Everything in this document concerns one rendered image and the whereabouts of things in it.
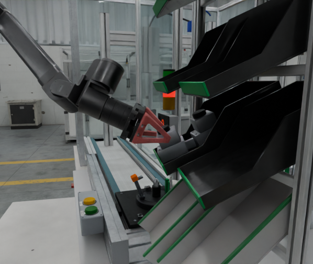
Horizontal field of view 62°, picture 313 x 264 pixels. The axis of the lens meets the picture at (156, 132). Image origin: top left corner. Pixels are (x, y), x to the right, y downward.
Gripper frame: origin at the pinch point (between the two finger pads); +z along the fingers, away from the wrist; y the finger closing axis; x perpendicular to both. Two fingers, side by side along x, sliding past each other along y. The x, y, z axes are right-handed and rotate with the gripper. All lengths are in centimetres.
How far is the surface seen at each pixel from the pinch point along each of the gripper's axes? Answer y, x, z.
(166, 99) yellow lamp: 45.9, -2.2, 0.6
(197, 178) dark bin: -12.8, 1.9, 6.6
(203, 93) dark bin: -20.4, -12.4, -0.9
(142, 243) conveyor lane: 5.7, 32.0, 8.0
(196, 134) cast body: -2.0, -3.4, 5.5
